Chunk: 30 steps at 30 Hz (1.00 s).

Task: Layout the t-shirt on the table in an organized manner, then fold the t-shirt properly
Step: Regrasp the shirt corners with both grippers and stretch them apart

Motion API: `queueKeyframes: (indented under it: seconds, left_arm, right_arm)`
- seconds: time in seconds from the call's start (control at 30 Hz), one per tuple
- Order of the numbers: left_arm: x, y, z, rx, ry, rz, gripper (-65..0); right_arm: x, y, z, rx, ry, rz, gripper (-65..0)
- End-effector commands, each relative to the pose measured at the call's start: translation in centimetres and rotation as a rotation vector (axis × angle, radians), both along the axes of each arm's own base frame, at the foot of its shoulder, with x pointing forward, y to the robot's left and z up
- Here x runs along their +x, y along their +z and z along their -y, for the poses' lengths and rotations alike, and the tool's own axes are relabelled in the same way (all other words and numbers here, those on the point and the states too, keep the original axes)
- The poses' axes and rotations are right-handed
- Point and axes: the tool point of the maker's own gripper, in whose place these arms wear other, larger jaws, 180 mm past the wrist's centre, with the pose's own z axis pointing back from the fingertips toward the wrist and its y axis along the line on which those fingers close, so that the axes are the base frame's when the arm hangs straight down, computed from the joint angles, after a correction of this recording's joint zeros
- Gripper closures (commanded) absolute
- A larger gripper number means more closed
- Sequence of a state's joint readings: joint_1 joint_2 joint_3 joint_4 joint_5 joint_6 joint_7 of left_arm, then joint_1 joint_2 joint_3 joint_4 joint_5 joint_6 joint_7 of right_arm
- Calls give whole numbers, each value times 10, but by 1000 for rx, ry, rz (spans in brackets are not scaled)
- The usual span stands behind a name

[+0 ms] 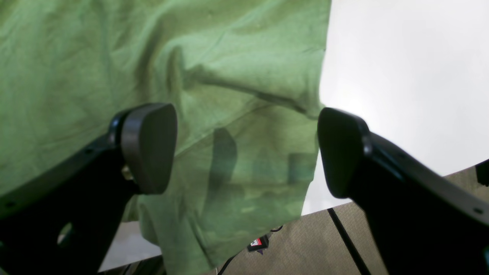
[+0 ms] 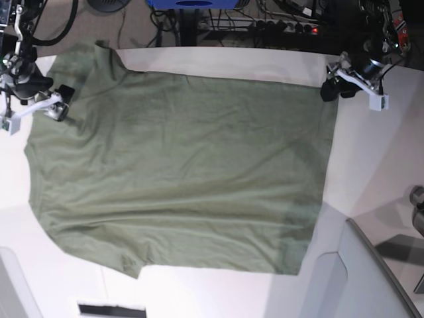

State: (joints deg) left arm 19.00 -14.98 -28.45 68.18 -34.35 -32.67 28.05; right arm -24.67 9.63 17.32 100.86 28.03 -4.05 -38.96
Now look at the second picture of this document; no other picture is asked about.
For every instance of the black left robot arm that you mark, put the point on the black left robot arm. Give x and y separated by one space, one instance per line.
368 37

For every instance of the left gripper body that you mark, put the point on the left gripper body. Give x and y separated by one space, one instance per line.
365 66

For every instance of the black table leg post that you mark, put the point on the black table leg post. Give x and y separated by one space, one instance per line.
188 23

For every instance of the blue box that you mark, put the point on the blue box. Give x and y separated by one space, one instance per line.
193 4

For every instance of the metal cylinder fixture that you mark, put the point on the metal cylinder fixture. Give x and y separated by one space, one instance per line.
416 199

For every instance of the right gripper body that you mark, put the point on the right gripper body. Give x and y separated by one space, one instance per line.
27 81

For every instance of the black power strip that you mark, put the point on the black power strip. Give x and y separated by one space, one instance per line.
282 26

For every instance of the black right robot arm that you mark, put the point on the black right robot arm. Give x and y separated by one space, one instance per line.
18 24

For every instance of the grey metal rail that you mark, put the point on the grey metal rail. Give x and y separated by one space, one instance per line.
384 269

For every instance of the green t-shirt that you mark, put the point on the green t-shirt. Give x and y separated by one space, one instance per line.
153 168

